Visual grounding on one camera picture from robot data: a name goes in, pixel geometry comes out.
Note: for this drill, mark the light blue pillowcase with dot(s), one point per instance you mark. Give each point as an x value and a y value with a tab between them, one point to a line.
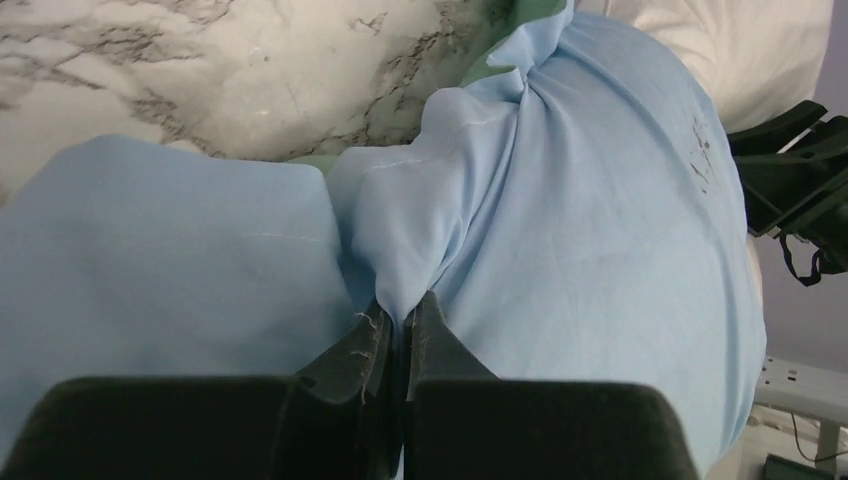
580	219

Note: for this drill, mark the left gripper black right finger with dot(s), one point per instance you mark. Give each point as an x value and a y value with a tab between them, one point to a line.
464	422

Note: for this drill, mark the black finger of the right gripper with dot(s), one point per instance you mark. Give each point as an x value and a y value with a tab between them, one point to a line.
793	170

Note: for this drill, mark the white power strip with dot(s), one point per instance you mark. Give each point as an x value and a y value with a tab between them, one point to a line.
811	392

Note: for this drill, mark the white pillow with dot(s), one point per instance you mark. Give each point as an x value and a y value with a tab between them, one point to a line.
755	59

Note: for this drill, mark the green patterned pillowcase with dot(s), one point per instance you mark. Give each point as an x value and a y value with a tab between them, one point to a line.
476	40

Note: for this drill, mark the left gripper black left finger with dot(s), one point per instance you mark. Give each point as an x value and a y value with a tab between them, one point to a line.
327	421

